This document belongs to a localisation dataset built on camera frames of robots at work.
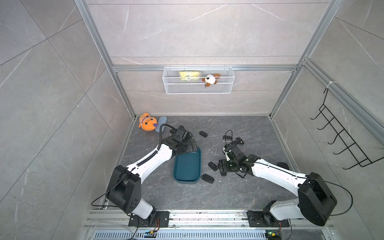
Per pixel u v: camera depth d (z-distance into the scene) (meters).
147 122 1.05
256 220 0.73
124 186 0.46
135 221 0.73
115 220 0.75
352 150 0.63
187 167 0.90
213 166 0.90
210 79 0.86
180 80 0.88
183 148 0.76
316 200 0.41
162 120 1.14
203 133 1.07
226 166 0.76
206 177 0.86
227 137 1.04
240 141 1.03
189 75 0.84
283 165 0.91
